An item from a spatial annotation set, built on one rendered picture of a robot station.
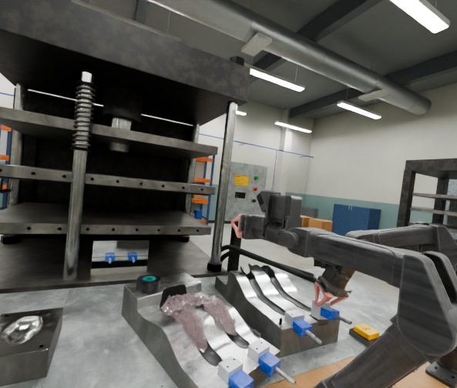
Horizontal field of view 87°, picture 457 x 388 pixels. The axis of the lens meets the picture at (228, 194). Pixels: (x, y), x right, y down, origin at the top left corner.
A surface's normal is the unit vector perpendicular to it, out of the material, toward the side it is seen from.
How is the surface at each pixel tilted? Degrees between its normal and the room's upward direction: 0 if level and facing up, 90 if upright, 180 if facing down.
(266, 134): 90
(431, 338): 90
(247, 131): 90
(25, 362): 90
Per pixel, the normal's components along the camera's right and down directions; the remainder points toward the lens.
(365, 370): -0.87, -0.11
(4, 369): 0.44, 0.08
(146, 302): 0.69, -0.07
